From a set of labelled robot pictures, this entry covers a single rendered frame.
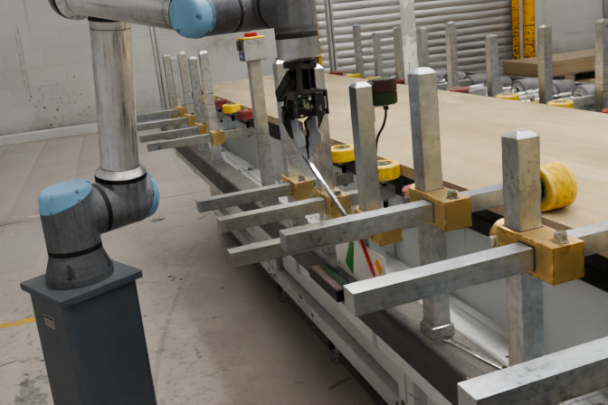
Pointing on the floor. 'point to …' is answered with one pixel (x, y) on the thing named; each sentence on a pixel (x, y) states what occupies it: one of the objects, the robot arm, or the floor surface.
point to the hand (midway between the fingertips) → (306, 152)
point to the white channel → (407, 11)
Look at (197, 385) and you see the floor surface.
